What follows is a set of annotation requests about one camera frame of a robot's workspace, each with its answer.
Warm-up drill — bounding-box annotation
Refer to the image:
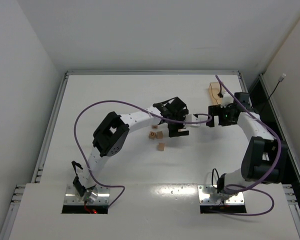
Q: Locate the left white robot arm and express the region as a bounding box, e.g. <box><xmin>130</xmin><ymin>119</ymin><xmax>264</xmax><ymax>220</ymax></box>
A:
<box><xmin>72</xmin><ymin>97</ymin><xmax>189</xmax><ymax>199</ymax></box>

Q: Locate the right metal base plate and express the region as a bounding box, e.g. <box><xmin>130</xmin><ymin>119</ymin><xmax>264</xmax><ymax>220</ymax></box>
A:
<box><xmin>197</xmin><ymin>184</ymin><xmax>245</xmax><ymax>207</ymax></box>

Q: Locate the metal base plate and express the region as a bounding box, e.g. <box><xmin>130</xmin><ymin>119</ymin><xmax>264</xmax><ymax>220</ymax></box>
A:
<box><xmin>63</xmin><ymin>185</ymin><xmax>110</xmax><ymax>206</ymax></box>
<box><xmin>197</xmin><ymin>184</ymin><xmax>245</xmax><ymax>207</ymax></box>

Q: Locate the aluminium table frame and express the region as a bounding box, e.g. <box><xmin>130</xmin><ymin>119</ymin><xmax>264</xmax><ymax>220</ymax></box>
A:
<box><xmin>1</xmin><ymin>70</ymin><xmax>300</xmax><ymax>240</ymax></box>

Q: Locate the plain wooden block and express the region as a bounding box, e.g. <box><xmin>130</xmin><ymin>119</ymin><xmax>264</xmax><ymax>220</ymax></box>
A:
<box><xmin>156</xmin><ymin>131</ymin><xmax>164</xmax><ymax>139</ymax></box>
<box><xmin>157</xmin><ymin>142</ymin><xmax>165</xmax><ymax>151</ymax></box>

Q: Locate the plain wooden block lower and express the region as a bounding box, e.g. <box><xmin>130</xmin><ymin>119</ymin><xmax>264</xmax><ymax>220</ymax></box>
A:
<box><xmin>157</xmin><ymin>142</ymin><xmax>165</xmax><ymax>151</ymax></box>

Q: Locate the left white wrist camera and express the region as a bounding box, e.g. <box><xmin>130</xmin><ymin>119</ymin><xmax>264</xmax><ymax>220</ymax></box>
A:
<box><xmin>184</xmin><ymin>114</ymin><xmax>201</xmax><ymax>128</ymax></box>

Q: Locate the black wall cable with plug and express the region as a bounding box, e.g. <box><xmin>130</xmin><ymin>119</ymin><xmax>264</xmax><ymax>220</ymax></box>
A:
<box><xmin>258</xmin><ymin>73</ymin><xmax>287</xmax><ymax>111</ymax></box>

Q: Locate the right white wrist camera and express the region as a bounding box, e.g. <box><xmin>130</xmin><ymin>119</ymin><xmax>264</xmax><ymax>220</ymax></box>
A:
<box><xmin>217</xmin><ymin>92</ymin><xmax>234</xmax><ymax>108</ymax></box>

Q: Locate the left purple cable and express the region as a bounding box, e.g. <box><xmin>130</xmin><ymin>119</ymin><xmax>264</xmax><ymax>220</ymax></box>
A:
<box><xmin>73</xmin><ymin>100</ymin><xmax>213</xmax><ymax>208</ymax></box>

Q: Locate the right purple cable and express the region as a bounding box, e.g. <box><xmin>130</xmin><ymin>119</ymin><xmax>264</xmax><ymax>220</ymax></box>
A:
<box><xmin>215</xmin><ymin>74</ymin><xmax>282</xmax><ymax>216</ymax></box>

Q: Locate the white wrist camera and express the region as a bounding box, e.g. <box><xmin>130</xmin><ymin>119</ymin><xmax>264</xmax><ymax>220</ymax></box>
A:
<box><xmin>217</xmin><ymin>92</ymin><xmax>234</xmax><ymax>108</ymax></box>
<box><xmin>184</xmin><ymin>114</ymin><xmax>201</xmax><ymax>128</ymax></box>

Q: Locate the transparent amber plastic tray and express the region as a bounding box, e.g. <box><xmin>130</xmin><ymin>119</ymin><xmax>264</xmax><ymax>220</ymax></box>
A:
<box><xmin>208</xmin><ymin>82</ymin><xmax>227</xmax><ymax>106</ymax></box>

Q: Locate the purple cable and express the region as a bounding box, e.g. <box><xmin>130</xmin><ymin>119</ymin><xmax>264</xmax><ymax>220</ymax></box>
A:
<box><xmin>73</xmin><ymin>100</ymin><xmax>213</xmax><ymax>208</ymax></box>
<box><xmin>215</xmin><ymin>74</ymin><xmax>282</xmax><ymax>216</ymax></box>

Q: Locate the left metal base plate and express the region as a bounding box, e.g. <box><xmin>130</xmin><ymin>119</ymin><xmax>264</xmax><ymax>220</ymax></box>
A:
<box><xmin>63</xmin><ymin>185</ymin><xmax>110</xmax><ymax>206</ymax></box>

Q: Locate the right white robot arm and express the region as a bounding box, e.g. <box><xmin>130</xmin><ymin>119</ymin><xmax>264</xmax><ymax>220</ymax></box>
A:
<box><xmin>208</xmin><ymin>92</ymin><xmax>288</xmax><ymax>195</ymax></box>

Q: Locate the plain wooden block upper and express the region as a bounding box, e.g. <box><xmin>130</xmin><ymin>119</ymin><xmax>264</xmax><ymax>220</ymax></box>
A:
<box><xmin>156</xmin><ymin>131</ymin><xmax>164</xmax><ymax>139</ymax></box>

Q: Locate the wooden block letter D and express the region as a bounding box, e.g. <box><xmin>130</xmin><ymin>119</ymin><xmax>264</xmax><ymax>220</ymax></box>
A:
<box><xmin>148</xmin><ymin>131</ymin><xmax>157</xmax><ymax>140</ymax></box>

